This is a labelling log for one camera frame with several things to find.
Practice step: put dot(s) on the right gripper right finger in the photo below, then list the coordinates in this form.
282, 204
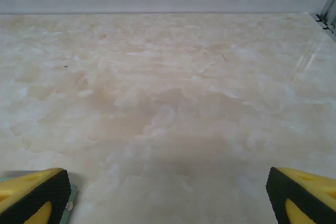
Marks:
302, 190

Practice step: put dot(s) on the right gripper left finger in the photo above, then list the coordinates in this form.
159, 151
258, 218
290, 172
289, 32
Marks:
39, 197

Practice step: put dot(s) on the light green card holder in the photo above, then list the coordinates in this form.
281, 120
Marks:
74, 192

